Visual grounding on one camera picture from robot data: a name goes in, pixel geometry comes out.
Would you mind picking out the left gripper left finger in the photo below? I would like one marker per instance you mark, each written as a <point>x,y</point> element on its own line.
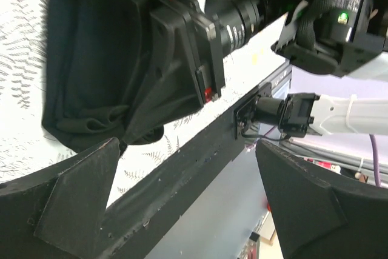
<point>57,212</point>

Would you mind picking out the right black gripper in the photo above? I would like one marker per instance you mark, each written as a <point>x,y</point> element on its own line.
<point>180,61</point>

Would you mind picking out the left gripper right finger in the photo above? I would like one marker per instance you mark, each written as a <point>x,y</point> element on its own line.
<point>319,213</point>

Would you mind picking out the black underwear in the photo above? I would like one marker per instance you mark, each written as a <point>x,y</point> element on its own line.
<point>93,70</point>

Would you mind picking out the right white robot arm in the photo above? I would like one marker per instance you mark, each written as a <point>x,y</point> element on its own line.
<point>324,37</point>

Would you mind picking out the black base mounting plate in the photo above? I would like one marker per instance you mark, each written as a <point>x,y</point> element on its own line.
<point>138,220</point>

